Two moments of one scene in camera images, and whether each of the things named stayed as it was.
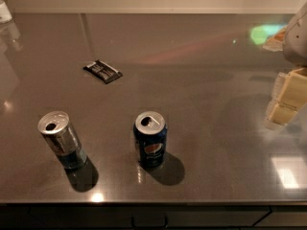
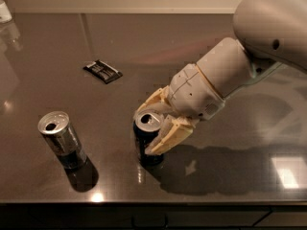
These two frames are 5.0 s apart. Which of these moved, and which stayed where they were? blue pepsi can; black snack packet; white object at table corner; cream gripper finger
Moved: cream gripper finger
Stayed: white object at table corner; blue pepsi can; black snack packet
